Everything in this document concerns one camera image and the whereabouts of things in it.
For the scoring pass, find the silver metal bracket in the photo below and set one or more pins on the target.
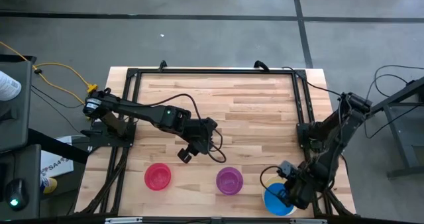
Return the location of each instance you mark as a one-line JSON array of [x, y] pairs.
[[123, 220], [308, 221]]

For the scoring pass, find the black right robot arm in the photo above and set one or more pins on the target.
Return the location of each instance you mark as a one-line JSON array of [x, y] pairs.
[[331, 134]]

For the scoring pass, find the black frame bracket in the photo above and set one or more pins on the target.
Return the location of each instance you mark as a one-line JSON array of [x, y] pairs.
[[261, 65], [162, 65]]

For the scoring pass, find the pink translucent plastic bowl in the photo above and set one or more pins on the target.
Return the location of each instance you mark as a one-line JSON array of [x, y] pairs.
[[157, 176]]

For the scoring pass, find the purple translucent plastic bowl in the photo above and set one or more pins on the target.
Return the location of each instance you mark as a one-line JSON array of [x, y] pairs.
[[229, 181]]

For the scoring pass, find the black aluminium table frame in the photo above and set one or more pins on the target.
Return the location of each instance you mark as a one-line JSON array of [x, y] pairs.
[[215, 71]]

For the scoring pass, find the black diagonal bar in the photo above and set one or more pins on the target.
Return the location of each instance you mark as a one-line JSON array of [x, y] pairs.
[[56, 145]]

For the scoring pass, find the blue plastic bowl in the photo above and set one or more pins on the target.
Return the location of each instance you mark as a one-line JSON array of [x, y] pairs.
[[273, 206]]

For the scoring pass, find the black computer mouse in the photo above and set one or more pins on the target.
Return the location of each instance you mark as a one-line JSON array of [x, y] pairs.
[[16, 195]]

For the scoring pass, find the black metal stand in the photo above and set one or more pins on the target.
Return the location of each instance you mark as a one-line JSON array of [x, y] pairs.
[[402, 124]]

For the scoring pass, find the dark grey desk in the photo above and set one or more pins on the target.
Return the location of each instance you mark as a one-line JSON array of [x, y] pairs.
[[30, 184]]

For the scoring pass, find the dark grey equipment case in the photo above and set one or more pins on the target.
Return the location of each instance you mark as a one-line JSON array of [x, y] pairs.
[[15, 111]]

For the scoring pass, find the white labelled bottle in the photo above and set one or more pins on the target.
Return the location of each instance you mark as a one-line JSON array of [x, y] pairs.
[[8, 86]]

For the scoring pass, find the white cardboard box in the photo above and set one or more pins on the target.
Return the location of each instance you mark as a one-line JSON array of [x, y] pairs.
[[56, 161]]

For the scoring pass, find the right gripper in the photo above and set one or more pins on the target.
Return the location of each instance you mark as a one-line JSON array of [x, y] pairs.
[[299, 191]]

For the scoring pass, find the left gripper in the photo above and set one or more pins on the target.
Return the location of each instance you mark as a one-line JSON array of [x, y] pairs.
[[202, 141]]

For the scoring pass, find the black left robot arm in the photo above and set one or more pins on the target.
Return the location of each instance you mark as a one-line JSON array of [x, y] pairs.
[[142, 113]]

